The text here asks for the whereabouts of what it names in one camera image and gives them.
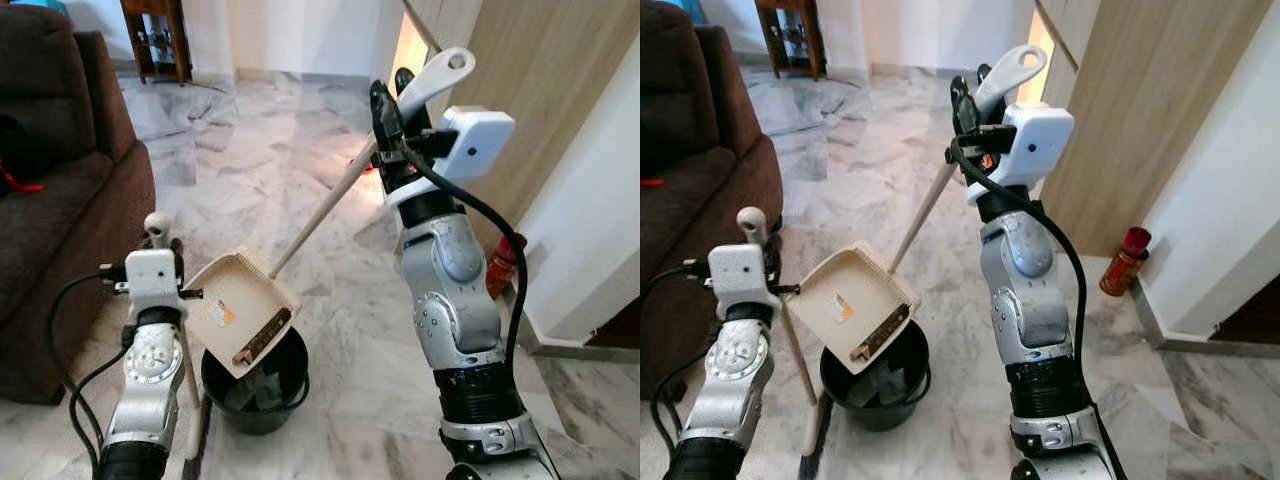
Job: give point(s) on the dark wooden side shelf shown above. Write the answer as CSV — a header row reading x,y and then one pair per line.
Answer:
x,y
155,40
790,38

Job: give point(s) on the brown gold-tipped wrapper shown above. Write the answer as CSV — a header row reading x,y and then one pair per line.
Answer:
x,y
264,336
882,332

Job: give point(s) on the brown fabric sofa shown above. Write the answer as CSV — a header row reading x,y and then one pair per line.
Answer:
x,y
700,200
60,230

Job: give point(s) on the black bucket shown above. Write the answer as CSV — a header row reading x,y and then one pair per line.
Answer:
x,y
262,400
880,398

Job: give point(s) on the red bottle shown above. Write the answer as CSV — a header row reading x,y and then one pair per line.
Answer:
x,y
1125,262
505,268

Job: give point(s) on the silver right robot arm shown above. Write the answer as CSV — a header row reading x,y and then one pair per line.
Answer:
x,y
1030,300
450,300

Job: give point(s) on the light wood cabinet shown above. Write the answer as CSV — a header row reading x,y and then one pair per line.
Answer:
x,y
540,100
1150,100

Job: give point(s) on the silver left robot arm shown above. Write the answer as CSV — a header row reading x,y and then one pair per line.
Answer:
x,y
150,370
735,370

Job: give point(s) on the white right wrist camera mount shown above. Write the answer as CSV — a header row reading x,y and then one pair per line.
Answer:
x,y
478,140
1040,138

